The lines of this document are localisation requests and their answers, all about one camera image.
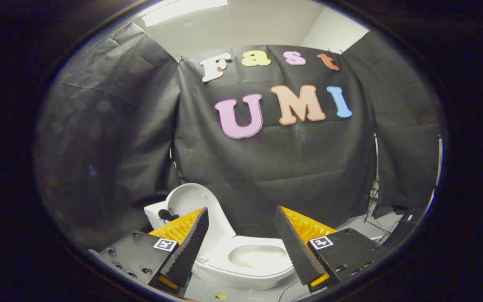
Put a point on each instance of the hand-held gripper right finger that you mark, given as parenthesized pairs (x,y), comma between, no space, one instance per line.
(294,247)

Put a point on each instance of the white toilet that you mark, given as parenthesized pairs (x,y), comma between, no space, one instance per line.
(220,268)

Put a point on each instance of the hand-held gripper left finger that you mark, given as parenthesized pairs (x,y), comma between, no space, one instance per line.
(189,247)

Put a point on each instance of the black box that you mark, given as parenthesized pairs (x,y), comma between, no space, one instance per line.
(405,228)

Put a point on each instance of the black backdrop cloth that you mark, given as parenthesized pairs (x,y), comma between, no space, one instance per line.
(275,167)

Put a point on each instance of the white toilet lid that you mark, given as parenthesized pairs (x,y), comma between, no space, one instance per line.
(191,197)

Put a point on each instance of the thin metal stand pole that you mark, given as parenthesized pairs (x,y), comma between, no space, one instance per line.
(376,167)

